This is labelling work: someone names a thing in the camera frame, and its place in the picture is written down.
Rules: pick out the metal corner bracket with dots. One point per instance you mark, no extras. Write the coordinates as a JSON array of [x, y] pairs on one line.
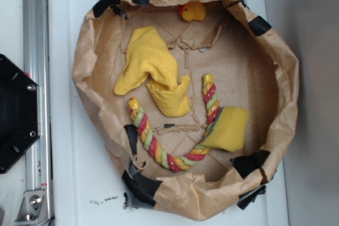
[[34, 208]]

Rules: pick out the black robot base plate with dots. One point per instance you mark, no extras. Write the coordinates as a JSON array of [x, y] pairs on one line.
[[19, 113]]

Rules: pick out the brown paper bag bin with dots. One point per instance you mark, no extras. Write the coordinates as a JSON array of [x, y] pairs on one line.
[[196, 100]]

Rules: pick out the aluminium extrusion rail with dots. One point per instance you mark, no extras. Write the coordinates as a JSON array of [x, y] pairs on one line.
[[38, 159]]

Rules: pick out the yellow sponge with green pad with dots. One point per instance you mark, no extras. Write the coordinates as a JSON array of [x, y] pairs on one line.
[[228, 130]]

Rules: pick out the yellow microfiber cloth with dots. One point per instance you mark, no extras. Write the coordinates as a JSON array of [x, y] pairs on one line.
[[148, 56]]

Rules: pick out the yellow rubber duck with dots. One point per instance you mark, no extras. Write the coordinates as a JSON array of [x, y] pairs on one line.
[[193, 11]]

